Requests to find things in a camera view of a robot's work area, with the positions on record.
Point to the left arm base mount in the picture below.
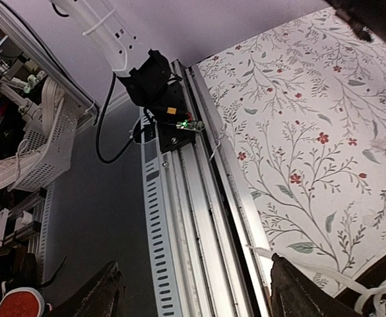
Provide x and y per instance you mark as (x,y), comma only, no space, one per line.
(155,88)

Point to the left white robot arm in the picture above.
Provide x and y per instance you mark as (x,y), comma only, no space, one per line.
(126,54)

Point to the black canvas sneaker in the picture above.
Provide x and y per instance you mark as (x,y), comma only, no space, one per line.
(365,293)

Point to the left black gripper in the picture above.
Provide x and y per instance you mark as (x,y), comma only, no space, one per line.
(364,17)

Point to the floral patterned table mat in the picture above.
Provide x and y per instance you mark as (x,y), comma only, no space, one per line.
(304,107)

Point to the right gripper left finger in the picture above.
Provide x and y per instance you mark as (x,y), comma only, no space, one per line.
(99,296)

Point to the red soled shoe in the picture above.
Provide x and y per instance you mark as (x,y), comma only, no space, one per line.
(24,301)

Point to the white perforated plastic basket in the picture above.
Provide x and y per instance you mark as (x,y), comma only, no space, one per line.
(40,158)

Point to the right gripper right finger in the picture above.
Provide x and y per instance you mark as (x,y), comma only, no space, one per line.
(293,294)

